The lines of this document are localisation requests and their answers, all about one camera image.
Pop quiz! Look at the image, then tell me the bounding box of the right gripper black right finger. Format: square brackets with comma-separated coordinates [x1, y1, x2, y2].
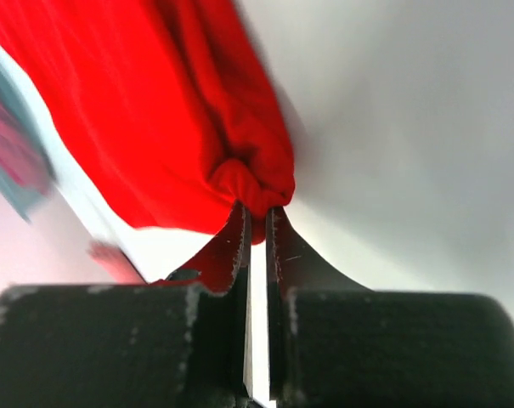
[266, 207, 514, 407]

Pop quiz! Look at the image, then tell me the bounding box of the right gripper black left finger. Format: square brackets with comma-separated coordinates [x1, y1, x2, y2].
[0, 203, 251, 407]

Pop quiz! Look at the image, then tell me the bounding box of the red t-shirt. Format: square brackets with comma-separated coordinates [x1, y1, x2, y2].
[0, 1, 295, 234]

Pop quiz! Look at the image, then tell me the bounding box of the folded pink t-shirt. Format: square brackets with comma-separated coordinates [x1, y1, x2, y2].
[88, 241, 145, 285]

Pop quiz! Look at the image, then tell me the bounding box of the magenta crumpled t-shirt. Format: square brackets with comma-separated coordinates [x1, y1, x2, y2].
[0, 100, 50, 194]

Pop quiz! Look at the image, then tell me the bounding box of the teal plastic basin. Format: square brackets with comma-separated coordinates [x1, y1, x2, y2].
[0, 61, 56, 221]

